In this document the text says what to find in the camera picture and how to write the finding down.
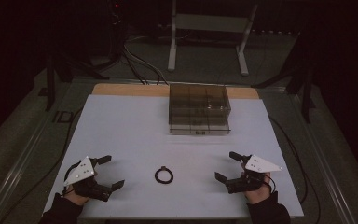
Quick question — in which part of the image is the metal floor rail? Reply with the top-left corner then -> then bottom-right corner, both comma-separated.
0,102 -> 63,224
287,90 -> 358,224

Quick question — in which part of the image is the black hair tie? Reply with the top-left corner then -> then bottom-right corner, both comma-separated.
154,165 -> 174,185

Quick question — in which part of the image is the person's left hand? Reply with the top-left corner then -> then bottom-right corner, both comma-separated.
62,183 -> 90,206

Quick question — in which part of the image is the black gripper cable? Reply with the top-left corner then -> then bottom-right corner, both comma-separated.
62,162 -> 81,198
262,175 -> 277,194

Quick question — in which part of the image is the bundle of background cables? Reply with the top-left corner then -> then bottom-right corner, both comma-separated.
121,34 -> 170,86

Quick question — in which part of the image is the person's right hand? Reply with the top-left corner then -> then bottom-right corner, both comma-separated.
243,172 -> 273,205

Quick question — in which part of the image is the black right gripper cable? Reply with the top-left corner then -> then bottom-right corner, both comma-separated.
262,175 -> 277,194

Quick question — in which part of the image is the transparent brown drawer box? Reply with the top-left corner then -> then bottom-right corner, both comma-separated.
168,82 -> 233,136

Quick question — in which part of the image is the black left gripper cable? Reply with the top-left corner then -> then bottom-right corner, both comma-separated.
62,162 -> 81,198

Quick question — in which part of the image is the white table mat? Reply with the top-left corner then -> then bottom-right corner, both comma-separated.
43,94 -> 305,219

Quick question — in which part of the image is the black floor cable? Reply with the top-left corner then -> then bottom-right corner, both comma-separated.
0,106 -> 85,224
268,116 -> 310,205

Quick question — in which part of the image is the black tripod stand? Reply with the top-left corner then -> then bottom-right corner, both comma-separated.
251,29 -> 318,125
44,54 -> 110,113

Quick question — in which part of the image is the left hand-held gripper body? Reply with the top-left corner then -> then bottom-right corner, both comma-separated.
62,155 -> 114,203

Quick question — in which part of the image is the white metal stand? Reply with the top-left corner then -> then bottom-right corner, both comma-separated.
167,0 -> 259,77

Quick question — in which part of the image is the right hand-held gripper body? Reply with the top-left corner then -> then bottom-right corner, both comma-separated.
225,154 -> 283,195

